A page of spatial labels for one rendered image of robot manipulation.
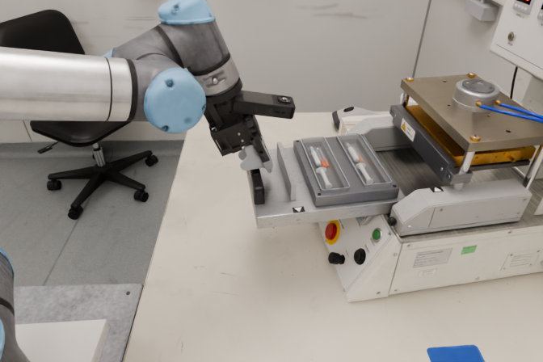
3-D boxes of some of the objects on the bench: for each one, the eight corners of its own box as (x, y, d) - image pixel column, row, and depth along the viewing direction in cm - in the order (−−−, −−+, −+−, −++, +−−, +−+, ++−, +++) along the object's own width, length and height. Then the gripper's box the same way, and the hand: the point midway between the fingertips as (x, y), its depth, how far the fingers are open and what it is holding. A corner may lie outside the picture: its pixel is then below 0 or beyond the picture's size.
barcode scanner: (384, 121, 145) (388, 101, 140) (389, 132, 138) (393, 112, 134) (329, 122, 144) (331, 102, 140) (333, 133, 138) (334, 113, 133)
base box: (484, 178, 117) (503, 129, 107) (586, 283, 86) (627, 227, 77) (309, 198, 110) (312, 147, 100) (353, 319, 79) (365, 263, 69)
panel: (310, 202, 108) (344, 148, 99) (345, 295, 83) (394, 234, 75) (304, 200, 107) (338, 145, 98) (337, 293, 83) (385, 232, 74)
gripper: (194, 86, 72) (238, 169, 84) (194, 109, 64) (243, 196, 77) (237, 68, 71) (275, 154, 84) (242, 89, 64) (284, 180, 76)
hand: (271, 165), depth 79 cm, fingers closed
